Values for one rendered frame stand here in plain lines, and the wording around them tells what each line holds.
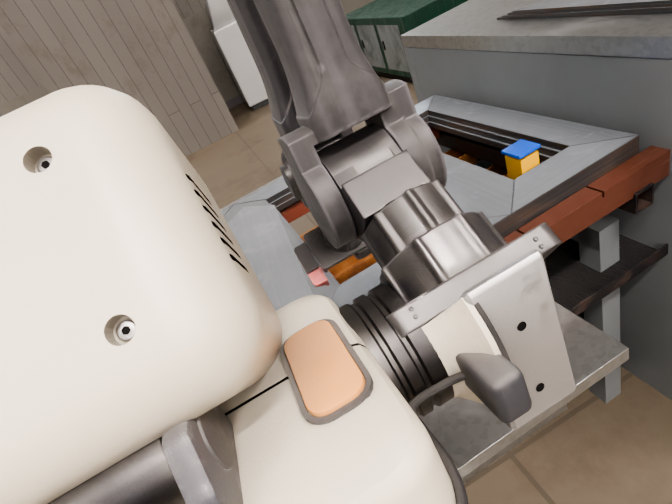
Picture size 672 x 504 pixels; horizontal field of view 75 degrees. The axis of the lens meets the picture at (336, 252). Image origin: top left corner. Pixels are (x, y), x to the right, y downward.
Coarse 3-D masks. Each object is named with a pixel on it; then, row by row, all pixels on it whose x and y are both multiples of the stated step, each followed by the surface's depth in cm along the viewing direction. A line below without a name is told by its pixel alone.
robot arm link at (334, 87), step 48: (288, 0) 28; (336, 0) 29; (288, 48) 30; (336, 48) 30; (336, 96) 31; (384, 96) 32; (288, 144) 32; (432, 144) 33; (336, 192) 32; (336, 240) 34
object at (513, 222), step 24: (432, 120) 143; (456, 120) 131; (504, 144) 115; (552, 144) 101; (624, 144) 90; (600, 168) 91; (288, 192) 136; (552, 192) 88; (528, 216) 88; (312, 288) 91; (336, 288) 88
